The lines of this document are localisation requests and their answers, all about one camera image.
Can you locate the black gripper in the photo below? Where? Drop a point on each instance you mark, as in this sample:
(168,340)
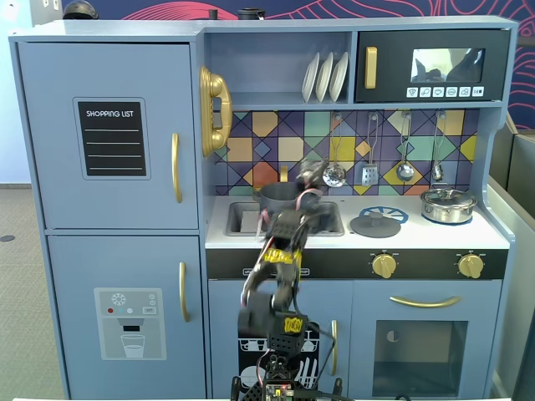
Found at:
(310,172)

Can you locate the gray pot lid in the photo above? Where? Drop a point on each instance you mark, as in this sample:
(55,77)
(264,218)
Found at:
(375,225)

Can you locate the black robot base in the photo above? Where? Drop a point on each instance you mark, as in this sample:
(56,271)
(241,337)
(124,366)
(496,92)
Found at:
(251,390)

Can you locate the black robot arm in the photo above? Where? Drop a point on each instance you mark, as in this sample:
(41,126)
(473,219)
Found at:
(286,227)

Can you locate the shiny steel pot lid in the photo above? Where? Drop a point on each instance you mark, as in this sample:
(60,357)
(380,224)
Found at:
(447,195)

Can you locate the steel skimmer spoon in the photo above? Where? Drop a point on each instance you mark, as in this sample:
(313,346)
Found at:
(335,175)

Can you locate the gold toy faucet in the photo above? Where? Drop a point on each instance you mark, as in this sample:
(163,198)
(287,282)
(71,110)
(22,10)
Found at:
(283,172)

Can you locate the gray toy pot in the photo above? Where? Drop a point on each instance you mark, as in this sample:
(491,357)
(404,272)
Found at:
(278,196)

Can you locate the steel slotted spatula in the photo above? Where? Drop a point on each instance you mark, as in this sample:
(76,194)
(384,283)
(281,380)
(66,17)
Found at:
(370,174)

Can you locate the white toy plate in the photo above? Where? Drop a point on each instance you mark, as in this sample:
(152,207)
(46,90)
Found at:
(338,77)
(309,79)
(323,79)

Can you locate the steel ladle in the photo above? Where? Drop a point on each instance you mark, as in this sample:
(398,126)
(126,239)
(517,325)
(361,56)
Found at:
(404,171)

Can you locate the gray toy sink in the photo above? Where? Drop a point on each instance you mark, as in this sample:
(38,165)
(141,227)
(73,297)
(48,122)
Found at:
(238,221)

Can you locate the gold toy telephone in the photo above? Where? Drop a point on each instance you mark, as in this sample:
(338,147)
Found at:
(217,113)

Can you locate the small steel spoon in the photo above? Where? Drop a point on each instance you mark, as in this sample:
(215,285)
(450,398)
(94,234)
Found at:
(437,171)

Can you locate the gold stove knob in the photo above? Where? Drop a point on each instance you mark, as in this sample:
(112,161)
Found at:
(384,266)
(471,266)

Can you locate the black microwave door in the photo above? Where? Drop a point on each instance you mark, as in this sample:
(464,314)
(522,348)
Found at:
(393,62)

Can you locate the black control panel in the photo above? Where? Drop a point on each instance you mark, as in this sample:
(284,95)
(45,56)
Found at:
(426,263)

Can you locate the wide black cylinder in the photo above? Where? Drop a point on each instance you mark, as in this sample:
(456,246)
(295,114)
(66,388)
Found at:
(249,14)

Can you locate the small black cylinder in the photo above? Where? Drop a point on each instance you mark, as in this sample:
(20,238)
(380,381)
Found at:
(212,13)

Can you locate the black shopping list board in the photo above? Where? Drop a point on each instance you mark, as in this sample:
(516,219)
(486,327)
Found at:
(112,138)

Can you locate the gray partition cabinet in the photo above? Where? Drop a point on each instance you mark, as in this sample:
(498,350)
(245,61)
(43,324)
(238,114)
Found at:
(522,188)

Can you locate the blue oven door with window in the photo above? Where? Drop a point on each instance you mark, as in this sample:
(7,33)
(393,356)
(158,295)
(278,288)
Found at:
(480,309)

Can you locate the blue toy kitchen cabinet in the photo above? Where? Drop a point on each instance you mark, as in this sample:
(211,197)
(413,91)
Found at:
(125,31)

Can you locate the blue freezer door with dispenser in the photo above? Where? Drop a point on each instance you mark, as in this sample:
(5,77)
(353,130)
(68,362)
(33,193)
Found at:
(75,267)

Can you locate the large blue fridge door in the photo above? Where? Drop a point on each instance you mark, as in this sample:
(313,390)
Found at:
(50,167)

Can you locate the black helmet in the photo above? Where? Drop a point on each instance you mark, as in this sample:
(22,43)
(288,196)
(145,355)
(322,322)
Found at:
(80,10)

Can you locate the round floor socket cover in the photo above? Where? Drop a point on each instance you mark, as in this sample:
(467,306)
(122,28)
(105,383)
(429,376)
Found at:
(7,238)

